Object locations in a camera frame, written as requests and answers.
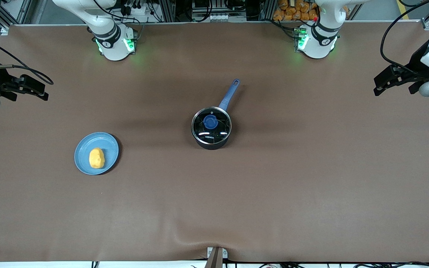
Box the yellow potato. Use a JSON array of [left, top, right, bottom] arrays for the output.
[[89, 148, 105, 169]]

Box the glass lid with blue knob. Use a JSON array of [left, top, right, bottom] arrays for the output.
[[192, 107, 232, 145]]

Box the blue round plate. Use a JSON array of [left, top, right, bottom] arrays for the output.
[[74, 132, 120, 175]]

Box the orange toy bread pile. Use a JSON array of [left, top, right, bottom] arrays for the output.
[[273, 0, 320, 22]]

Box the white power strip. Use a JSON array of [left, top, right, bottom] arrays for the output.
[[122, 1, 152, 16]]

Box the brown table mat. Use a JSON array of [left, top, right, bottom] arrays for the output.
[[0, 20, 429, 263]]

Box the black saucepan with blue handle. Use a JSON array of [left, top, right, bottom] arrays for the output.
[[191, 79, 240, 150]]

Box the metal clamp bracket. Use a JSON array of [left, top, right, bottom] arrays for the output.
[[204, 246, 229, 268]]

